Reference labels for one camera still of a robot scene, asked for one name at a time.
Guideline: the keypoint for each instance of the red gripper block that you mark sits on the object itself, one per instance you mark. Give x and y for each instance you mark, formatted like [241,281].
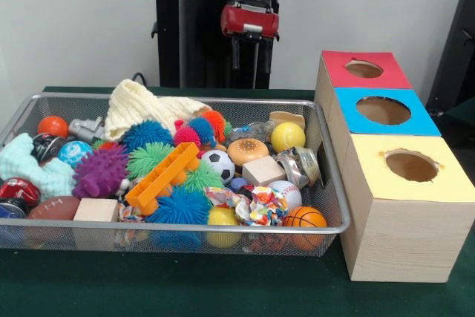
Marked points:
[250,24]

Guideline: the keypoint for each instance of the crushed clear plastic bottle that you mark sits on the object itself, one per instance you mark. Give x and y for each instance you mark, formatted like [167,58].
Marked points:
[249,131]

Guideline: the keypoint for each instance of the orange toy brick round studs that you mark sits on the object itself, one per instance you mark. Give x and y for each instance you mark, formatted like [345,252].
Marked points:
[162,178]

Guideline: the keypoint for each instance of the wooden box three holes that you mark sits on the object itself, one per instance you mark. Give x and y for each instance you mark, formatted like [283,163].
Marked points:
[401,228]

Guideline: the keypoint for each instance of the clear shallow mesh bin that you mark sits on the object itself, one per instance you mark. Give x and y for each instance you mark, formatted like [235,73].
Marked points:
[96,243]

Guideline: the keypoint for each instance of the yellow green ball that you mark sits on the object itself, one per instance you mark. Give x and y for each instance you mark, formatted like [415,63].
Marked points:
[288,137]

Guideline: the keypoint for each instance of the small black white soccer ball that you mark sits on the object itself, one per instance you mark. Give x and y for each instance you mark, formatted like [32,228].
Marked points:
[218,166]

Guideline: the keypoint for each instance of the cream knitted cloth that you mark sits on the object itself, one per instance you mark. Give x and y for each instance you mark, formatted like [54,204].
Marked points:
[145,105]

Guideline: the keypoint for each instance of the green spiky ball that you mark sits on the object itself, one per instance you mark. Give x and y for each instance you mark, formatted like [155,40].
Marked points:
[148,159]
[202,177]

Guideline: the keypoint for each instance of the blue spiky ball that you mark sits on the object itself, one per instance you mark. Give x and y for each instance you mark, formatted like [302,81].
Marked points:
[179,206]

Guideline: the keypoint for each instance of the small orange basketball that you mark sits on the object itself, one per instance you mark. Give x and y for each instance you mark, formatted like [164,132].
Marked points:
[304,217]

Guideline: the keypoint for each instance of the purple spiky ball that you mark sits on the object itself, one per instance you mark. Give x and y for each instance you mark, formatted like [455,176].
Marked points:
[100,171]

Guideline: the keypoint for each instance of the red orange ball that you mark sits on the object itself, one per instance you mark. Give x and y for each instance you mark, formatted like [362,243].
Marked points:
[52,126]

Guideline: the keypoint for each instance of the dark green table cloth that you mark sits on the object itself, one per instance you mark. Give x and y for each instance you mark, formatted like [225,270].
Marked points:
[223,287]

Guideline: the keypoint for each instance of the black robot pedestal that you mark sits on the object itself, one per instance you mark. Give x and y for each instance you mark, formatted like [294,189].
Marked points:
[193,42]

